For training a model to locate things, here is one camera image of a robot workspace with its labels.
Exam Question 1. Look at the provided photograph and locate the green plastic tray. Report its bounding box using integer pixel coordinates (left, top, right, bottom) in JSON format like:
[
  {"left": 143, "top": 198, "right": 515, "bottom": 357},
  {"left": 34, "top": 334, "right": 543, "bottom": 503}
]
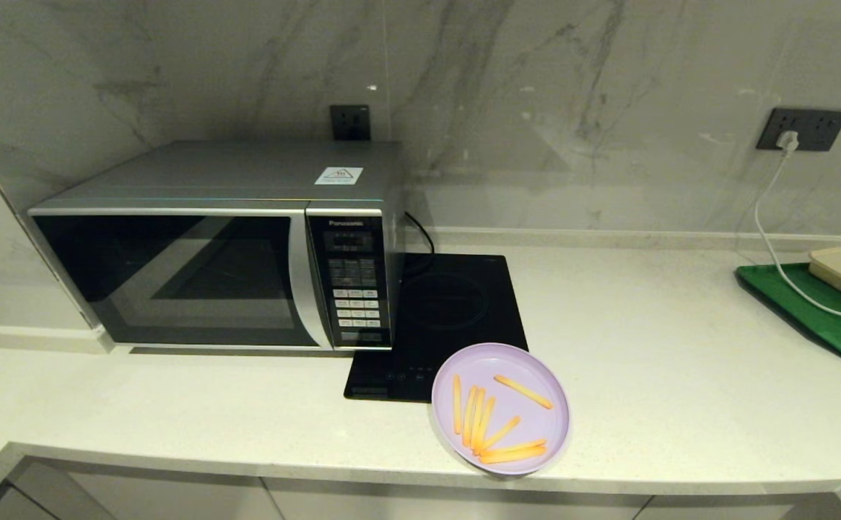
[{"left": 735, "top": 263, "right": 841, "bottom": 365}]

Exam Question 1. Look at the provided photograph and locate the lilac round plate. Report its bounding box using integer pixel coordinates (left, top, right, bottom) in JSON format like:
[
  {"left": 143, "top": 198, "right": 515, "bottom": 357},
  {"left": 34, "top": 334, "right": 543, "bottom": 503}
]
[{"left": 431, "top": 342, "right": 572, "bottom": 477}]

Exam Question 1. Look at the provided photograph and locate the silver Panasonic microwave oven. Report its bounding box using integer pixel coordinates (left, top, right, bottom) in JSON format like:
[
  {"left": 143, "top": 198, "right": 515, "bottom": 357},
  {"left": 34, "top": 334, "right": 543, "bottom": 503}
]
[{"left": 27, "top": 140, "right": 405, "bottom": 352}]

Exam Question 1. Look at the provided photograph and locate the grey cabinet corner panel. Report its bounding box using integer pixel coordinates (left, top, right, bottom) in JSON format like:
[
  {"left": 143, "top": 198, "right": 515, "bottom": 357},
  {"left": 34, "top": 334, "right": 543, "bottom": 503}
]
[{"left": 0, "top": 482, "right": 56, "bottom": 520}]

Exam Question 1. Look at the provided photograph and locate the black induction cooktop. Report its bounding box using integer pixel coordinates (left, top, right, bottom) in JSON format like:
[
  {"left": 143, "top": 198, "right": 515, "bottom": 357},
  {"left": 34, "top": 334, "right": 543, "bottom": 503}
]
[{"left": 344, "top": 253, "right": 529, "bottom": 404}]

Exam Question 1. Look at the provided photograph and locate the white power cable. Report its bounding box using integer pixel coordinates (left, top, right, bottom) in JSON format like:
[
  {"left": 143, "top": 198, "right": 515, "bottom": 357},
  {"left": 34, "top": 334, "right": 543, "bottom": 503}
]
[{"left": 754, "top": 149, "right": 841, "bottom": 329}]

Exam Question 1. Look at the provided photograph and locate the black cable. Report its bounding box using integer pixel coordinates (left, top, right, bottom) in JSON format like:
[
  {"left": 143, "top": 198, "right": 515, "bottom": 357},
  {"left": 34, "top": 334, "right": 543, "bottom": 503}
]
[{"left": 403, "top": 211, "right": 435, "bottom": 275}]

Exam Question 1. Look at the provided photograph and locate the white warning sticker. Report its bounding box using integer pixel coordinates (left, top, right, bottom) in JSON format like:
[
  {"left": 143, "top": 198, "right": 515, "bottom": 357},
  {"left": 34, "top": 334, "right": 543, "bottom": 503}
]
[{"left": 315, "top": 167, "right": 364, "bottom": 186}]

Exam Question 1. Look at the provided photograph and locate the dark wide wall outlet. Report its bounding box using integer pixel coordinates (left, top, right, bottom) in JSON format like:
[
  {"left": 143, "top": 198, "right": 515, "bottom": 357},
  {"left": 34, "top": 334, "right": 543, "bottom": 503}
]
[{"left": 756, "top": 108, "right": 841, "bottom": 152}]

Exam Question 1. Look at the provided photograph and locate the dark single wall outlet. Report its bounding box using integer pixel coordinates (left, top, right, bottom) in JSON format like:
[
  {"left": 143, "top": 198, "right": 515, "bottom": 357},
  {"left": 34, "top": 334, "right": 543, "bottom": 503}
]
[{"left": 330, "top": 105, "right": 372, "bottom": 141}]

